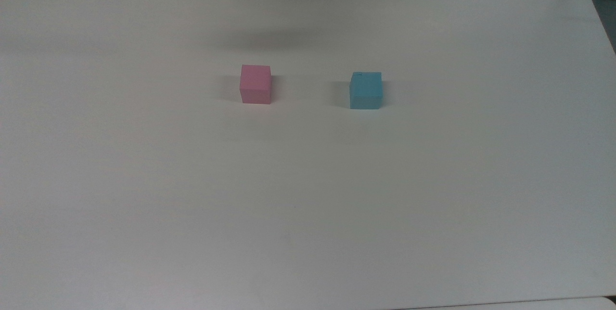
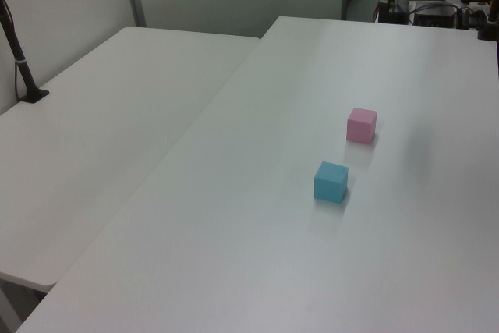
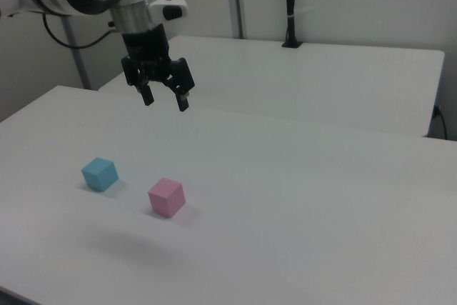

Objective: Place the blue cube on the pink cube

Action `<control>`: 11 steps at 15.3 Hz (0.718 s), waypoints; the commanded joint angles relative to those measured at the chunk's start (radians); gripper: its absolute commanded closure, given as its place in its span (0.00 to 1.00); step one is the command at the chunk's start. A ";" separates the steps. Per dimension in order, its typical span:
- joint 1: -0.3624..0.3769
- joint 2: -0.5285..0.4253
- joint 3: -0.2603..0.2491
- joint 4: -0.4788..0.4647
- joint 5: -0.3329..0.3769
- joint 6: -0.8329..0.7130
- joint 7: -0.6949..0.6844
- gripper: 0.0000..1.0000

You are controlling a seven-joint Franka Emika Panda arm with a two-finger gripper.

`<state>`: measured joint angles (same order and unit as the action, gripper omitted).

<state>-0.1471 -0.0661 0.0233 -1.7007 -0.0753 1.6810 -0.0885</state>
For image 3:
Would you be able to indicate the blue cube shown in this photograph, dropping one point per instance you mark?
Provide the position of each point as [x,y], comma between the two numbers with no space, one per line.
[100,174]

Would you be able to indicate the grey wide partition post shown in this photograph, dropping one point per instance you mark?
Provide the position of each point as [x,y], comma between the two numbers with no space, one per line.
[235,1]

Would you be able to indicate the white table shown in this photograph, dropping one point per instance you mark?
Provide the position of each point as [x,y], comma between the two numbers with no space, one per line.
[303,83]

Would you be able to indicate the pink cube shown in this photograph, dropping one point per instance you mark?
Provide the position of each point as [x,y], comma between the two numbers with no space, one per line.
[167,198]

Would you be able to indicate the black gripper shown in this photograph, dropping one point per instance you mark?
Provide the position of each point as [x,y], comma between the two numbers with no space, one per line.
[146,46]

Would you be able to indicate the black camera pole with base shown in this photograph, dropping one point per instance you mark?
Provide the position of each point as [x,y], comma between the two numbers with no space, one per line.
[291,1]

